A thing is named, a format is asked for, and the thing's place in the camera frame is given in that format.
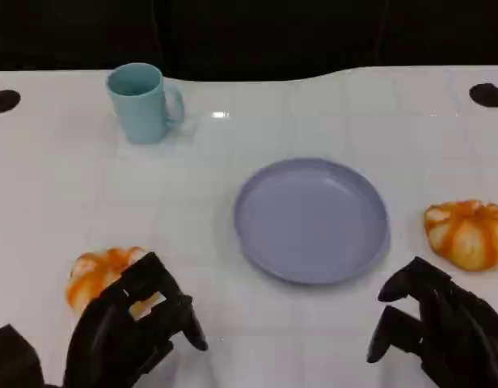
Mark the lilac plate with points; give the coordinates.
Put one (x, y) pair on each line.
(309, 222)

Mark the pale green mug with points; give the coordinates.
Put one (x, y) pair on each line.
(140, 109)

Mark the black table grommet hole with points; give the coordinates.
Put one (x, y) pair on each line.
(3, 101)
(487, 95)

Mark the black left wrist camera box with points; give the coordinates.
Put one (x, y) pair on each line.
(12, 359)

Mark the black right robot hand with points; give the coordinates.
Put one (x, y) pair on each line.
(459, 335)

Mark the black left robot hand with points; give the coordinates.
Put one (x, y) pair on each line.
(111, 335)

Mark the orange and white bread roll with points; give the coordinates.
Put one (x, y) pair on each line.
(91, 275)
(467, 234)

